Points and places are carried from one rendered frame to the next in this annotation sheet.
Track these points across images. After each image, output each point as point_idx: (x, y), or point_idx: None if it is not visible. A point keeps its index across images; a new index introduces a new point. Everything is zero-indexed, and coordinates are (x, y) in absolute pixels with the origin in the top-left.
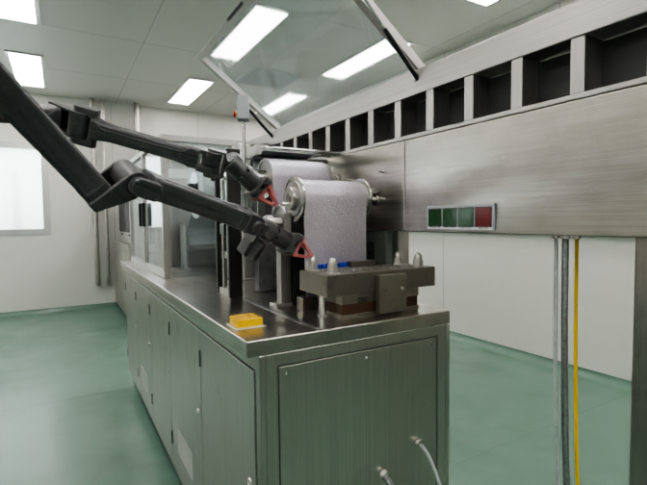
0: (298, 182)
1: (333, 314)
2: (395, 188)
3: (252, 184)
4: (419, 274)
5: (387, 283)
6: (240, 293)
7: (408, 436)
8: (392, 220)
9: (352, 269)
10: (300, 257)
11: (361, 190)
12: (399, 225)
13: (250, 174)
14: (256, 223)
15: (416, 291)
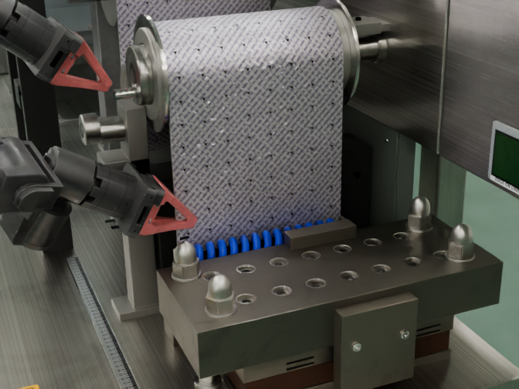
0: (154, 40)
1: (230, 386)
2: (423, 35)
3: (32, 50)
4: (457, 287)
5: (363, 329)
6: (66, 241)
7: None
8: (412, 116)
9: (285, 277)
10: (162, 231)
11: (332, 39)
12: (426, 135)
13: (23, 26)
14: (21, 192)
15: (447, 320)
